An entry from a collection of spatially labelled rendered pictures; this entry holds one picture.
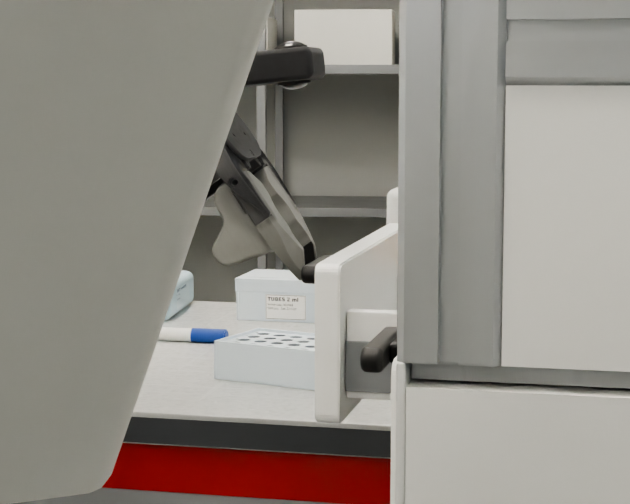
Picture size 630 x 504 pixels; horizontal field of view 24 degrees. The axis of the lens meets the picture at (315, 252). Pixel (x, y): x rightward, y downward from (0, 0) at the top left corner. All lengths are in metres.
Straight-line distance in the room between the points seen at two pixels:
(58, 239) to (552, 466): 0.27
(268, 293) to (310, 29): 3.23
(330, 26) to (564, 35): 4.40
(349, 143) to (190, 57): 5.00
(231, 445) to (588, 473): 0.75
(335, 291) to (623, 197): 0.46
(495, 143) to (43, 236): 0.24
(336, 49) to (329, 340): 3.97
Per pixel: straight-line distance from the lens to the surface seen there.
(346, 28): 4.93
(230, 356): 1.41
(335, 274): 0.97
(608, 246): 0.54
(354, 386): 1.00
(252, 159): 1.14
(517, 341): 0.55
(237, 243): 1.11
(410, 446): 0.56
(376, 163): 5.31
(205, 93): 0.32
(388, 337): 0.80
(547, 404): 0.55
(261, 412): 1.29
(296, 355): 1.38
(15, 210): 0.33
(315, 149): 5.32
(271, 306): 1.75
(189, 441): 1.29
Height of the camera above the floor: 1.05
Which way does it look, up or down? 7 degrees down
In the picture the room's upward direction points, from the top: straight up
